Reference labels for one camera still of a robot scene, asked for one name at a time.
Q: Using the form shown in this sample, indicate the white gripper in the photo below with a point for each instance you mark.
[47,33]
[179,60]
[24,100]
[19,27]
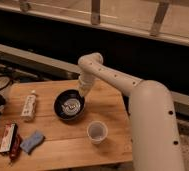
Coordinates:
[86,82]

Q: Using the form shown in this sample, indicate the black ceramic bowl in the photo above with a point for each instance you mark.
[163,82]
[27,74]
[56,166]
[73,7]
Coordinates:
[69,105]

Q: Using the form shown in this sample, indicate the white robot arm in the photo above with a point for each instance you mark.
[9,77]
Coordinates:
[155,137]

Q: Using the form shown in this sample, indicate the translucent plastic cup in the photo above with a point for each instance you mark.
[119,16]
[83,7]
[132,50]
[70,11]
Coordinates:
[97,132]

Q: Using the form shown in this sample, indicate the white tube bottle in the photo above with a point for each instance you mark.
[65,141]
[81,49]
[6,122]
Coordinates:
[29,107]

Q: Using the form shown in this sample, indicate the blue sponge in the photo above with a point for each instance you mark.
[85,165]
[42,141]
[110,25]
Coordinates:
[28,144]

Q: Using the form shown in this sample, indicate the red and white box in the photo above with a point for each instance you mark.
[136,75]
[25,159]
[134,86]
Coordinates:
[9,134]

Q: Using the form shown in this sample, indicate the dark red wrapped snack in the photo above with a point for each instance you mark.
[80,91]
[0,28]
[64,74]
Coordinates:
[15,150]

